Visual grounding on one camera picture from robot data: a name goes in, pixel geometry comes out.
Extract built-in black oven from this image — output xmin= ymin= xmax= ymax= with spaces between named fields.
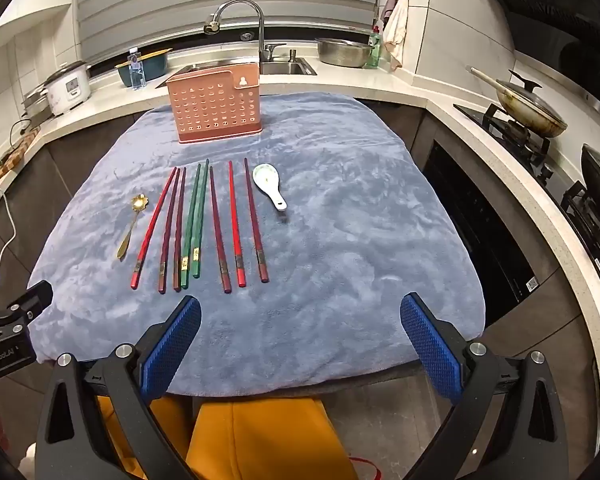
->
xmin=422 ymin=140 xmax=538 ymax=306

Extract pink perforated utensil holder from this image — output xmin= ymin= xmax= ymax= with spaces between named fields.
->
xmin=166 ymin=62 xmax=264 ymax=145

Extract white hanging towel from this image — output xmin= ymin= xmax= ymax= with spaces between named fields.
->
xmin=382 ymin=0 xmax=411 ymax=72

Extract dark red chopstick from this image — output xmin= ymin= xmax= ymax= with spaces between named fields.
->
xmin=173 ymin=166 xmax=187 ymax=292
xmin=243 ymin=157 xmax=270 ymax=284
xmin=156 ymin=167 xmax=182 ymax=295
xmin=209 ymin=165 xmax=232 ymax=294

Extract blue fleece cloth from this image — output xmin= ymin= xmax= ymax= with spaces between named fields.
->
xmin=27 ymin=91 xmax=486 ymax=396

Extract white power cable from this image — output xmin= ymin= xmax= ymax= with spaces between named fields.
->
xmin=0 ymin=190 xmax=18 ymax=271

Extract chrome kitchen faucet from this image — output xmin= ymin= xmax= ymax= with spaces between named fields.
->
xmin=204 ymin=0 xmax=287 ymax=63

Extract steel steamer pot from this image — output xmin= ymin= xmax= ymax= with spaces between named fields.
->
xmin=21 ymin=85 xmax=51 ymax=126

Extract green chopstick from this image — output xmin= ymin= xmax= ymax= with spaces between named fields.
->
xmin=180 ymin=162 xmax=202 ymax=290
xmin=192 ymin=158 xmax=210 ymax=279

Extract black range hood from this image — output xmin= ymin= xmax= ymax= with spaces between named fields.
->
xmin=477 ymin=0 xmax=600 ymax=91

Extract person's yellow pants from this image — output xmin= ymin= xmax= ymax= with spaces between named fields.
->
xmin=97 ymin=395 xmax=361 ymax=480

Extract black power cable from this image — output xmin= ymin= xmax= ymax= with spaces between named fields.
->
xmin=9 ymin=119 xmax=32 ymax=145

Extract white ceramic soup spoon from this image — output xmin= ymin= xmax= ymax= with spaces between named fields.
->
xmin=252 ymin=162 xmax=288 ymax=211

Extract checkered brown cloth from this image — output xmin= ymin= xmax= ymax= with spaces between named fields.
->
xmin=0 ymin=127 xmax=41 ymax=198

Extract blue bowl with yellow rim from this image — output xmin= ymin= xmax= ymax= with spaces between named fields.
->
xmin=115 ymin=48 xmax=173 ymax=87

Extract gold metal spoon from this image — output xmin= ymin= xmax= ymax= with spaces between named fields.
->
xmin=117 ymin=193 xmax=150 ymax=262

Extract clear plastic water bottle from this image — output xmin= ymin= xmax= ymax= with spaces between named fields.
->
xmin=128 ymin=46 xmax=146 ymax=91

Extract purple hanging cloth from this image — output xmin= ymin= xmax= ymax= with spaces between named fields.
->
xmin=379 ymin=0 xmax=403 ymax=26

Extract wok with glass lid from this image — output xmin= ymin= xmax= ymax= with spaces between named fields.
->
xmin=467 ymin=66 xmax=568 ymax=138

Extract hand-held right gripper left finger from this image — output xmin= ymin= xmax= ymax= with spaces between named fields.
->
xmin=34 ymin=295 xmax=202 ymax=480

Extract black gas stove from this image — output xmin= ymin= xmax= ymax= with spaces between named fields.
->
xmin=454 ymin=102 xmax=600 ymax=281

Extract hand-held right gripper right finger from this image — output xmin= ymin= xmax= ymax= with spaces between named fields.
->
xmin=400 ymin=292 xmax=569 ymax=480

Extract stainless steel sink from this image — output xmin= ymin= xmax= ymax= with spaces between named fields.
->
xmin=182 ymin=56 xmax=318 ymax=77

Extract white rice cooker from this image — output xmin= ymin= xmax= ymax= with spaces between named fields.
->
xmin=45 ymin=60 xmax=92 ymax=116

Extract green dish soap bottle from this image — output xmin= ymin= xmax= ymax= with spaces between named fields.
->
xmin=367 ymin=25 xmax=383 ymax=70

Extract stainless steel basin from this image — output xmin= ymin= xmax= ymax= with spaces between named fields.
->
xmin=315 ymin=36 xmax=375 ymax=68

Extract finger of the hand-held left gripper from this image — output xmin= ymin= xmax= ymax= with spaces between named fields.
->
xmin=4 ymin=280 xmax=54 ymax=334

